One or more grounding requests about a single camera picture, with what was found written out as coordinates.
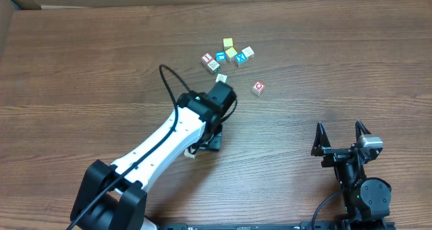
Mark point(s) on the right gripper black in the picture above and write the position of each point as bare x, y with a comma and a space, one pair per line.
341, 152

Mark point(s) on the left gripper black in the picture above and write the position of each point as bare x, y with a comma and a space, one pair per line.
213, 142

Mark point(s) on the yellow block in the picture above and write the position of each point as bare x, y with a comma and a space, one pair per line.
230, 54
190, 153
227, 43

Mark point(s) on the white spiral block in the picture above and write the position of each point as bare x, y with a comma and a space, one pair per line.
221, 78

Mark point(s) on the red circle block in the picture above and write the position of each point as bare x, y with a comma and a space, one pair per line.
258, 87

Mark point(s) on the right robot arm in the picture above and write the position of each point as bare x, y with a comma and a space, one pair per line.
366, 199

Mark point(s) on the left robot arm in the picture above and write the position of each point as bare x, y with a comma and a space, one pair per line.
114, 196

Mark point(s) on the white green-sided block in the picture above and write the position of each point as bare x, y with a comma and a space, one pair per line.
213, 66

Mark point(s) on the red I block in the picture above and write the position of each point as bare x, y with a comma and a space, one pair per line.
206, 58

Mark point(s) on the blue L block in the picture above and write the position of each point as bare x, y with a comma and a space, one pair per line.
220, 57

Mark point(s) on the blue X block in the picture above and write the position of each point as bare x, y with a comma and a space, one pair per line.
240, 59

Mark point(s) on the white patterned block right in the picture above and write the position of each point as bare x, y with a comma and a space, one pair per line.
248, 52

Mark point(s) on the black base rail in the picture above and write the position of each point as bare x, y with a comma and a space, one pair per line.
304, 225

